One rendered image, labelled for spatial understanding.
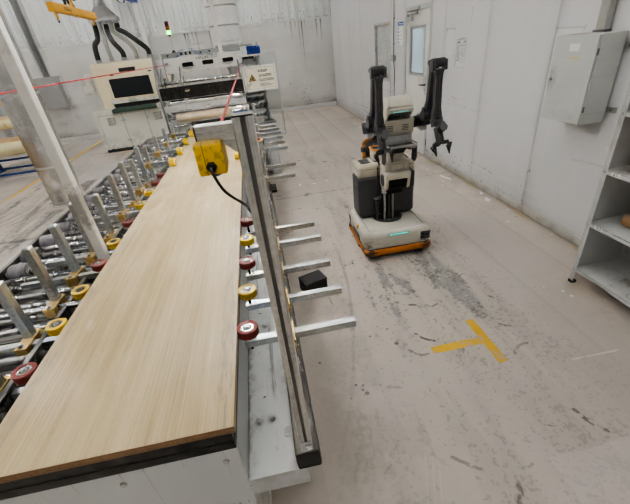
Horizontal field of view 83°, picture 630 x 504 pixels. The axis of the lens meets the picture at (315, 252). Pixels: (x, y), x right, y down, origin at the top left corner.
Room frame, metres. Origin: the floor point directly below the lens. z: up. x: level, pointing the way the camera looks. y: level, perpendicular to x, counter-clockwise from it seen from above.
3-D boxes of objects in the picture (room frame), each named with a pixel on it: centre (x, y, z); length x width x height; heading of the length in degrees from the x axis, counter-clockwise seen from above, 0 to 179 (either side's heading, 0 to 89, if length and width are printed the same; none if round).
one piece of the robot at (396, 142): (2.85, -0.77, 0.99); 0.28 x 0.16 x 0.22; 95
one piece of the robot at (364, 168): (3.23, -0.73, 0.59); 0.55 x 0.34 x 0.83; 95
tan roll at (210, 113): (5.78, 1.20, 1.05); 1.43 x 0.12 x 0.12; 96
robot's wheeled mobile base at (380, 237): (3.13, -0.74, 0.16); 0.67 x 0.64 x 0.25; 5
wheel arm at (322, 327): (1.06, 0.09, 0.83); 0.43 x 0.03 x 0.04; 96
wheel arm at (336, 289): (1.30, 0.12, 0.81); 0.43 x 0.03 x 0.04; 96
